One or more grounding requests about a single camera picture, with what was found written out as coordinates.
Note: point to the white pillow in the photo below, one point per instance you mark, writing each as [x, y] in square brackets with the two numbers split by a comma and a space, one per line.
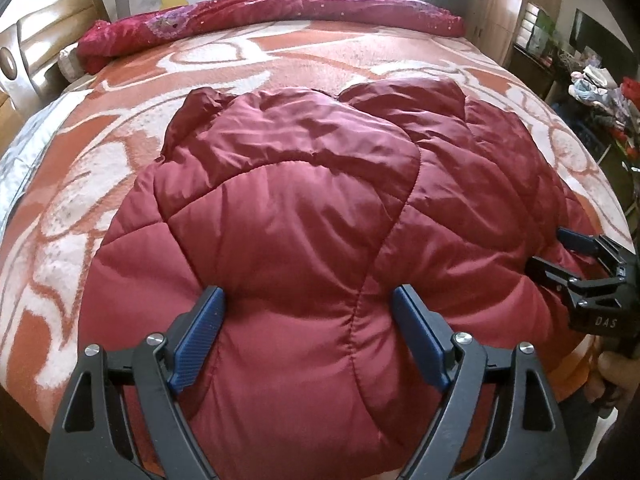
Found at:
[70, 60]

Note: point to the white bed sheet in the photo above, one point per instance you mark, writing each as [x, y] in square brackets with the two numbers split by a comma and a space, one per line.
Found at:
[25, 160]

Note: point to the person's right hand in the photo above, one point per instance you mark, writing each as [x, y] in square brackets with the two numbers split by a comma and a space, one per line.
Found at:
[617, 367]

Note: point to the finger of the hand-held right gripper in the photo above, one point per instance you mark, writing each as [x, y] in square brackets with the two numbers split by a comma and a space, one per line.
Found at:
[575, 240]
[550, 270]

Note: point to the black flat screen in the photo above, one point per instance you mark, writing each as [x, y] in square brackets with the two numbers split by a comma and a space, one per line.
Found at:
[600, 30]

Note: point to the cluttered dark desk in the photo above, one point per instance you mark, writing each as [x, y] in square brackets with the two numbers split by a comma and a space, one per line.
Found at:
[537, 67]

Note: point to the red floral quilt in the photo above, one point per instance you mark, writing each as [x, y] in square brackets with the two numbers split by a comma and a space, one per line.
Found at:
[280, 12]

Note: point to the dark red padded jacket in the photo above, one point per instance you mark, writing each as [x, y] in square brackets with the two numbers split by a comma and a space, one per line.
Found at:
[310, 240]

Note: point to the pile of colourful clothes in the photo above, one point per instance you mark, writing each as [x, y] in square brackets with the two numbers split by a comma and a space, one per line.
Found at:
[607, 95]

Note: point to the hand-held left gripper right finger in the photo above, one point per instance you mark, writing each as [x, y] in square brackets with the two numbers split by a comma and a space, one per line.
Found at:
[420, 340]

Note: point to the wooden wardrobe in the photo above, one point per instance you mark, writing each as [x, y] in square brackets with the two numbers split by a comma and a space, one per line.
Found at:
[505, 5]

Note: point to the orange and white patterned blanket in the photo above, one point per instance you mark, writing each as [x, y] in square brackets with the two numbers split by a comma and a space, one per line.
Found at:
[280, 55]

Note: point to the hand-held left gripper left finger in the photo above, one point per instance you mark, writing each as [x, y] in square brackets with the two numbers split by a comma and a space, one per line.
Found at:
[197, 340]

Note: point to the wooden headboard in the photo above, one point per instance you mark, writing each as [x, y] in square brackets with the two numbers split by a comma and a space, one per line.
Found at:
[45, 25]

